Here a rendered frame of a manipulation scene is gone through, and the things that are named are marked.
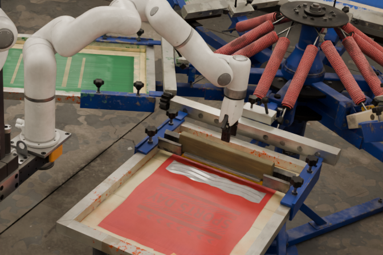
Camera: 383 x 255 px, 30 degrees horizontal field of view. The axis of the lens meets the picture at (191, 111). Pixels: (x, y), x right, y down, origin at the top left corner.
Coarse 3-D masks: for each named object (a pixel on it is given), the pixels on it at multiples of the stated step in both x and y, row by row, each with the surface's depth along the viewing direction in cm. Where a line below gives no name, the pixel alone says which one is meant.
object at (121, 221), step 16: (176, 160) 259; (160, 176) 248; (176, 176) 249; (144, 192) 239; (192, 192) 242; (128, 208) 231; (112, 224) 223; (128, 224) 223; (144, 224) 224; (160, 224) 225; (144, 240) 217; (160, 240) 218
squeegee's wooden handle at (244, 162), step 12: (192, 144) 254; (204, 144) 252; (216, 144) 251; (204, 156) 254; (216, 156) 251; (228, 156) 249; (240, 156) 247; (252, 156) 246; (240, 168) 249; (252, 168) 247; (264, 168) 244
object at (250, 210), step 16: (224, 176) 253; (208, 192) 243; (224, 192) 244; (272, 192) 247; (240, 208) 237; (256, 208) 238; (240, 224) 229; (176, 240) 219; (192, 240) 220; (224, 240) 221
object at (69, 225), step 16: (192, 128) 273; (224, 144) 269; (240, 144) 266; (128, 160) 249; (144, 160) 253; (272, 160) 262; (288, 160) 260; (112, 176) 239; (128, 176) 245; (96, 192) 231; (112, 192) 237; (80, 208) 222; (288, 208) 234; (64, 224) 215; (80, 224) 216; (272, 224) 225; (80, 240) 214; (96, 240) 211; (112, 240) 210; (256, 240) 217; (272, 240) 223
